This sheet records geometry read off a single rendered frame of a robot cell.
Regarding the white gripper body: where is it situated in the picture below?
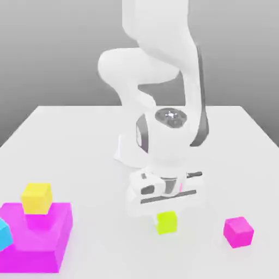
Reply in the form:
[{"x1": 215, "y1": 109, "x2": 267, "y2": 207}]
[{"x1": 126, "y1": 174, "x2": 205, "y2": 218}]

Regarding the small lime cube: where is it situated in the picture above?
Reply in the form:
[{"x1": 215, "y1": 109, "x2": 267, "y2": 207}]
[{"x1": 155, "y1": 210, "x2": 178, "y2": 235}]

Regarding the small magenta cube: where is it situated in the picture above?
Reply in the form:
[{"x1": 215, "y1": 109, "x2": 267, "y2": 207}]
[{"x1": 222, "y1": 216, "x2": 255, "y2": 249}]

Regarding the small yellow cube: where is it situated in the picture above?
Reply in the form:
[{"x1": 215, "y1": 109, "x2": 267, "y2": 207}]
[{"x1": 21, "y1": 183, "x2": 53, "y2": 215}]

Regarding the small cyan cube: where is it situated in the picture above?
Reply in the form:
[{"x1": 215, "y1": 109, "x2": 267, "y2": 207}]
[{"x1": 0, "y1": 218, "x2": 14, "y2": 252}]

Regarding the large magenta box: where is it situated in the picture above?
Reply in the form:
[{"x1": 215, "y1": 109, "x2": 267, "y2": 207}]
[{"x1": 0, "y1": 202, "x2": 73, "y2": 274}]

